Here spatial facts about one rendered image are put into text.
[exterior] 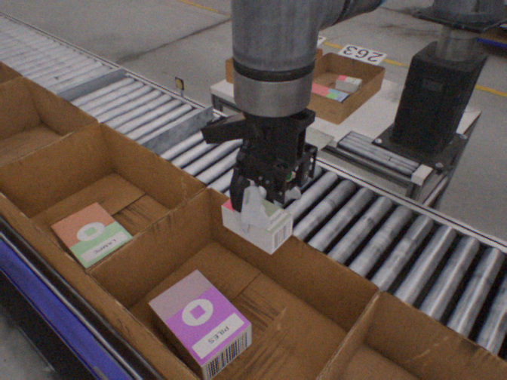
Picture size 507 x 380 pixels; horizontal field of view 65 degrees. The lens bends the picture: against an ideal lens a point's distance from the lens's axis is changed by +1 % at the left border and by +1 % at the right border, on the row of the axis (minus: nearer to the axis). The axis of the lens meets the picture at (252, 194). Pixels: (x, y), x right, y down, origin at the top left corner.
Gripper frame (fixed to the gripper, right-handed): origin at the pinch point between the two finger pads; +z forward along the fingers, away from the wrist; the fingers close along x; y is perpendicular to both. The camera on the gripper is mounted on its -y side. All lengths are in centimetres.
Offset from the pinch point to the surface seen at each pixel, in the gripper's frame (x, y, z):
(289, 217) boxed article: 1.8, 4.9, -0.7
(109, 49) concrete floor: 174, -334, 118
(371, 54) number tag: 133, -43, 30
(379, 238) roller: 46, 8, 41
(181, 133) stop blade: 45, -73, 40
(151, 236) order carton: -7.9, -19.1, 12.7
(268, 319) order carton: -0.5, 3.6, 27.1
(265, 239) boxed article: -2.7, 4.1, 1.0
